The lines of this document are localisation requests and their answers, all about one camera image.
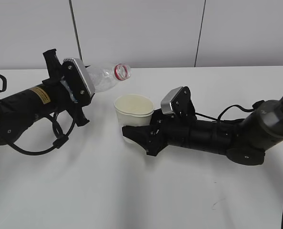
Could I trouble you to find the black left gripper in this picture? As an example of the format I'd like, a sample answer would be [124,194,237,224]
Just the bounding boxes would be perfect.
[41,49,89,126]

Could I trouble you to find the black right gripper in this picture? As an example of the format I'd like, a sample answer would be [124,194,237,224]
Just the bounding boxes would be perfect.
[122,108,196,156]

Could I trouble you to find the white paper cup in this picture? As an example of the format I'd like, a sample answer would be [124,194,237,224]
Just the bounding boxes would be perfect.
[114,94,154,134]

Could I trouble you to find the clear red-label water bottle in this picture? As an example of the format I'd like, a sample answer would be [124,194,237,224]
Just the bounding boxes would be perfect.
[86,63,131,93]

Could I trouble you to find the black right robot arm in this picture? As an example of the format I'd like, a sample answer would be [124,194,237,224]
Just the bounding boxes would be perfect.
[122,86,283,166]

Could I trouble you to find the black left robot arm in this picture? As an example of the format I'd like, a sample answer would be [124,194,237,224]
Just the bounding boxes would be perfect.
[0,49,95,146]

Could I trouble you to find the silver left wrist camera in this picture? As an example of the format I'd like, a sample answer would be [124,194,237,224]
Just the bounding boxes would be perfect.
[62,58,95,107]

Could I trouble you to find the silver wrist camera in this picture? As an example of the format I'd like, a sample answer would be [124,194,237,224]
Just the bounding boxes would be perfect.
[62,58,95,107]
[161,86,196,119]

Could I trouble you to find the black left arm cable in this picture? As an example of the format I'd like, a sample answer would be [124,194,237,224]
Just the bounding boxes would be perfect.
[0,73,77,156]

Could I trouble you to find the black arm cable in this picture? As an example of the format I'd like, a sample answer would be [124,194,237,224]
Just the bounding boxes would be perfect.
[0,73,77,156]
[195,104,256,122]

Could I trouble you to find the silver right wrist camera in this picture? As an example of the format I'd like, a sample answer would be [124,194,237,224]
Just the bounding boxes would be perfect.
[161,86,196,119]

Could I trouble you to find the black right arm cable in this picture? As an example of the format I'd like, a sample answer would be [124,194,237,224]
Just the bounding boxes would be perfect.
[195,104,256,122]

